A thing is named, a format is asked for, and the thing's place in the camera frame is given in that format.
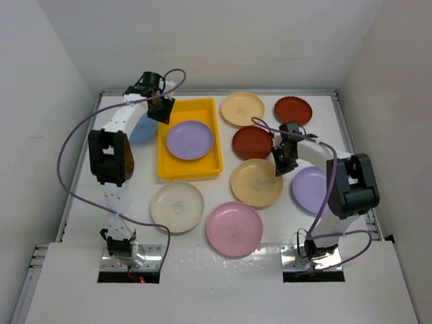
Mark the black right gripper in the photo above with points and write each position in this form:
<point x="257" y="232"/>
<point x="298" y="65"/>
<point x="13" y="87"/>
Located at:
<point x="282" y="169"/>

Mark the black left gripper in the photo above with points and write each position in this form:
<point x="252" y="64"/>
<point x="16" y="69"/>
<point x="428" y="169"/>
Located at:
<point x="163" y="116"/>

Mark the blue plate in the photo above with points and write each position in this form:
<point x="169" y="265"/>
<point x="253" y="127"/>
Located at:
<point x="144" y="130"/>

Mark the dark red plate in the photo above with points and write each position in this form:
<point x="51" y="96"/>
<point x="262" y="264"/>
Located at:
<point x="293" y="109"/>
<point x="251" y="142"/>

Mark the purple plate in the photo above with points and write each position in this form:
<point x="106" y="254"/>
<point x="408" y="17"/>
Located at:
<point x="309" y="188"/>
<point x="190" y="140"/>

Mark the beige plate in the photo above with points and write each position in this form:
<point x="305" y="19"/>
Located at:
<point x="254" y="183"/>
<point x="240" y="107"/>

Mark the beige plate top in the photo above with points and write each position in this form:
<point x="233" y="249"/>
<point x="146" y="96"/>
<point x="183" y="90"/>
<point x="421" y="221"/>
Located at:
<point x="240" y="107"/>

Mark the pink plate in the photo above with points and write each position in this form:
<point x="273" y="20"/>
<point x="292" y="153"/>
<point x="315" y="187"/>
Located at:
<point x="234" y="229"/>

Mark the cream white plate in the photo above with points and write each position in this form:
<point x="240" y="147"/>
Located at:
<point x="179" y="206"/>

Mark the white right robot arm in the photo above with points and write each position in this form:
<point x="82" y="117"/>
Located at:
<point x="351" y="188"/>

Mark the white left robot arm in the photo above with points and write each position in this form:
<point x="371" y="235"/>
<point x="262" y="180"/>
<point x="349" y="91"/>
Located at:
<point x="112" y="162"/>

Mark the yellow plastic bin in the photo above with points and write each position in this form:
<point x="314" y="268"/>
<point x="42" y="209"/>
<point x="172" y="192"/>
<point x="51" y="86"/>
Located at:
<point x="173" y="168"/>

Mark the white front panel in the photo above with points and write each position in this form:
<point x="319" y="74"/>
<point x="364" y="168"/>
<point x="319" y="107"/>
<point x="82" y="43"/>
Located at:
<point x="198" y="286"/>

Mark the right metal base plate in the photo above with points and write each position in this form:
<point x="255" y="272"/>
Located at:
<point x="294" y="259"/>

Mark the metal base plate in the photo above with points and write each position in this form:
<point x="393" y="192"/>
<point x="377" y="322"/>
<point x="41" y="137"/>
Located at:
<point x="147" y="259"/>
<point x="294" y="259"/>

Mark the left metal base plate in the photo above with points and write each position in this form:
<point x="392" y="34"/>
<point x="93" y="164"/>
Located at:
<point x="147" y="259"/>

